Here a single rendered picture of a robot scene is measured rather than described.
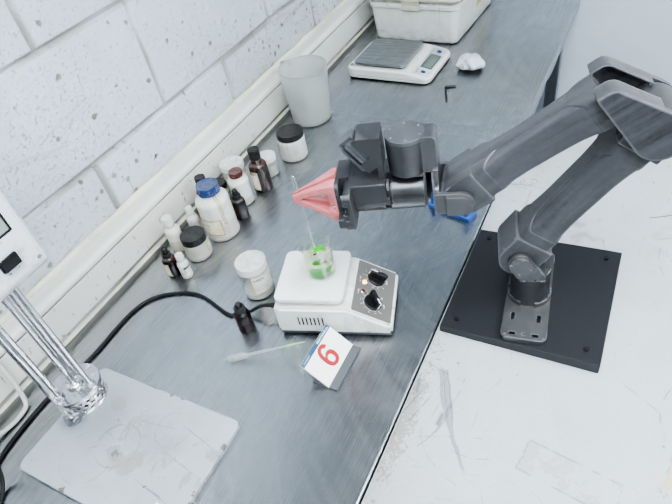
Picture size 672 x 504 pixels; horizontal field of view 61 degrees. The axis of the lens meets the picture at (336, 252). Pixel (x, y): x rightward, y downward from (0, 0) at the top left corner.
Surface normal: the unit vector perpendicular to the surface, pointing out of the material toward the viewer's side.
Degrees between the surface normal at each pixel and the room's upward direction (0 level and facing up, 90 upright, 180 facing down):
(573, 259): 2
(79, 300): 90
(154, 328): 0
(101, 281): 90
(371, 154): 90
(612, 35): 90
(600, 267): 2
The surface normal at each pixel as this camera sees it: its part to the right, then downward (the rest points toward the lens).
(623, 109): -0.17, 0.70
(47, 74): 0.89, 0.20
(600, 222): -0.15, -0.72
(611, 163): -0.31, 0.79
